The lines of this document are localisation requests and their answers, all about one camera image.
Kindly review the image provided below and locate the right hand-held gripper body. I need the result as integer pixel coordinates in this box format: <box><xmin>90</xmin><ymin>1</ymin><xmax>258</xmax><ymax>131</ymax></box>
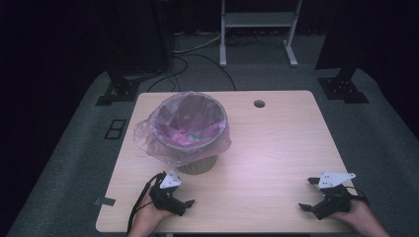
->
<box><xmin>312</xmin><ymin>171</ymin><xmax>357</xmax><ymax>221</ymax></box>

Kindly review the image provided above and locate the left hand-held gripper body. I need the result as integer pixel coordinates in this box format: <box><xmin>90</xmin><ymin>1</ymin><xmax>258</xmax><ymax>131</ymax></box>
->
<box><xmin>149</xmin><ymin>170</ymin><xmax>188</xmax><ymax>217</ymax></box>

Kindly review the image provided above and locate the green ribbed trash bin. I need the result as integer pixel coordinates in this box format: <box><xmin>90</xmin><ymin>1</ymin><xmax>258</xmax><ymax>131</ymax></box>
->
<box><xmin>153</xmin><ymin>93</ymin><xmax>229</xmax><ymax>176</ymax></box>

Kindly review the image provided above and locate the pink translucent plastic bag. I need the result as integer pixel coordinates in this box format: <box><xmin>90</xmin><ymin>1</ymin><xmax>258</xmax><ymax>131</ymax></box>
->
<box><xmin>132</xmin><ymin>91</ymin><xmax>233</xmax><ymax>168</ymax></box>

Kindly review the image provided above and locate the person's left hand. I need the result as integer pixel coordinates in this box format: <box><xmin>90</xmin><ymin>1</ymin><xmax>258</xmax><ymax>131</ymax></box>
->
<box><xmin>130</xmin><ymin>187</ymin><xmax>174</xmax><ymax>230</ymax></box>

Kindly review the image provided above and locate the person's right hand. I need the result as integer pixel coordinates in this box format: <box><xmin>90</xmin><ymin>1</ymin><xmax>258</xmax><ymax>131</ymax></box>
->
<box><xmin>329</xmin><ymin>198</ymin><xmax>377</xmax><ymax>232</ymax></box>

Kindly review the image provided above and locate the grey tape strip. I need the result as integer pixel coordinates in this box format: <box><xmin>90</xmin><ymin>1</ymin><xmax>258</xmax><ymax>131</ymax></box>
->
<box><xmin>93</xmin><ymin>197</ymin><xmax>117</xmax><ymax>207</ymax></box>

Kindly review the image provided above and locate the black floor socket plate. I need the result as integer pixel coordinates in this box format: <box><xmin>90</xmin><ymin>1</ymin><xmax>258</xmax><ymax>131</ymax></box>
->
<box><xmin>104</xmin><ymin>118</ymin><xmax>127</xmax><ymax>140</ymax></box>

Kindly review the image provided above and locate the black stand base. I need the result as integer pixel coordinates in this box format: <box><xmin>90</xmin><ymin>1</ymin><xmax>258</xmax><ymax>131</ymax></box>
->
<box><xmin>95</xmin><ymin>62</ymin><xmax>141</xmax><ymax>107</ymax></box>
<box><xmin>317</xmin><ymin>65</ymin><xmax>370</xmax><ymax>105</ymax></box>

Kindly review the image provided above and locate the white metal stand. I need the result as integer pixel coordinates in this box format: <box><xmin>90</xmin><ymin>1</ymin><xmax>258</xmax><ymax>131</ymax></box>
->
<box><xmin>218</xmin><ymin>0</ymin><xmax>303</xmax><ymax>68</ymax></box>

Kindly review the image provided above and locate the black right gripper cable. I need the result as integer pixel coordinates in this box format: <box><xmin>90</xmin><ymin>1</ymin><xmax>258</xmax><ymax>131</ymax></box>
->
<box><xmin>344</xmin><ymin>186</ymin><xmax>371</xmax><ymax>206</ymax></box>

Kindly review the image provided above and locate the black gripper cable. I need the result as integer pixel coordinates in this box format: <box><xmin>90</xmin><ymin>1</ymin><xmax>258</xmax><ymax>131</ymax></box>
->
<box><xmin>126</xmin><ymin>171</ymin><xmax>167</xmax><ymax>234</ymax></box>
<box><xmin>344</xmin><ymin>186</ymin><xmax>371</xmax><ymax>206</ymax></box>

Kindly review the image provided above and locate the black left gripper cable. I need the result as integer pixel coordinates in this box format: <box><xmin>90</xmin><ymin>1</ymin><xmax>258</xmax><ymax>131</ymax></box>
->
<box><xmin>126</xmin><ymin>171</ymin><xmax>167</xmax><ymax>234</ymax></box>

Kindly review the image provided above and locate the black floor cable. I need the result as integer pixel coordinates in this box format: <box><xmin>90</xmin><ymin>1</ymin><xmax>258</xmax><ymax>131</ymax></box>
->
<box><xmin>146</xmin><ymin>53</ymin><xmax>237</xmax><ymax>93</ymax></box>

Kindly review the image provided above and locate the grey floor cable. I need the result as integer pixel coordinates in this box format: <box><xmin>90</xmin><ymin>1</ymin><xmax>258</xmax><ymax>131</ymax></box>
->
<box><xmin>172</xmin><ymin>31</ymin><xmax>222</xmax><ymax>55</ymax></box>

